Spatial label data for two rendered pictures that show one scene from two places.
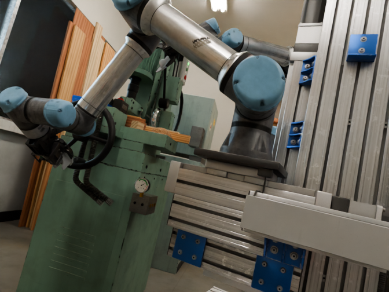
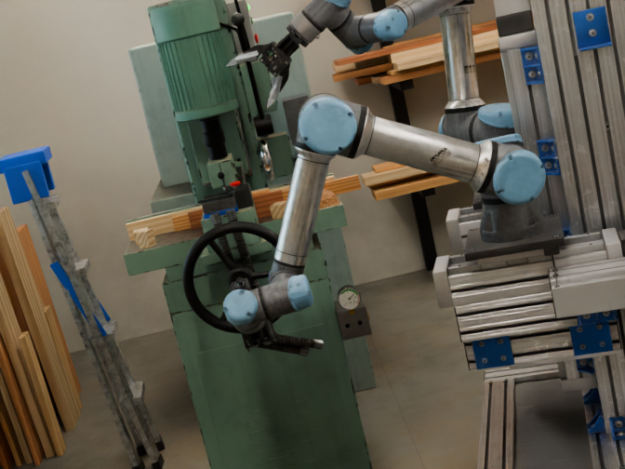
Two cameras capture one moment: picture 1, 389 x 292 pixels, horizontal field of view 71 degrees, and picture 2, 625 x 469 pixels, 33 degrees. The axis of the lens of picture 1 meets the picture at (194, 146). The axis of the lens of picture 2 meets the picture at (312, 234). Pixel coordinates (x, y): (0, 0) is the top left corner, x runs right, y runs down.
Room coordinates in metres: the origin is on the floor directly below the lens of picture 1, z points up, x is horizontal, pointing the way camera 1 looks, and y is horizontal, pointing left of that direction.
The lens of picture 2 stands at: (-1.48, 0.78, 1.45)
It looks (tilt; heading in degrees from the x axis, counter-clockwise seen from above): 12 degrees down; 348
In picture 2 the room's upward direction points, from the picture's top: 13 degrees counter-clockwise
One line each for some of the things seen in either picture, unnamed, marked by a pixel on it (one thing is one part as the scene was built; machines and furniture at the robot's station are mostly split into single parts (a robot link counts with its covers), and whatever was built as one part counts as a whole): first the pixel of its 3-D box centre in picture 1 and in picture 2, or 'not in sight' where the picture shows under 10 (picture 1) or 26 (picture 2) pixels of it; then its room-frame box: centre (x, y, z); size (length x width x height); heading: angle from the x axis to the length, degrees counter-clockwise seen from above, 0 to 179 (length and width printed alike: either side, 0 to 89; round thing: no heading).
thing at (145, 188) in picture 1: (142, 187); (349, 300); (1.19, 0.18, 0.65); 0.06 x 0.04 x 0.08; 79
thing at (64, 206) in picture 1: (106, 230); (275, 381); (1.56, 0.37, 0.35); 0.58 x 0.45 x 0.71; 169
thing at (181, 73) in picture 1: (181, 70); (242, 28); (1.73, 0.19, 1.40); 0.10 x 0.06 x 0.16; 169
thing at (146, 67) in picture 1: (143, 51); (194, 60); (1.44, 0.39, 1.35); 0.18 x 0.18 x 0.31
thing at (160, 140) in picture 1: (111, 131); (235, 235); (1.34, 0.41, 0.87); 0.61 x 0.30 x 0.06; 79
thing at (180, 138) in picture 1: (140, 130); (266, 203); (1.42, 0.29, 0.92); 0.54 x 0.02 x 0.04; 79
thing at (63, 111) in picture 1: (55, 113); (285, 294); (0.78, 0.41, 0.83); 0.11 x 0.11 x 0.08; 78
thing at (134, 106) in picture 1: (129, 108); (223, 173); (1.46, 0.39, 1.03); 0.14 x 0.07 x 0.09; 169
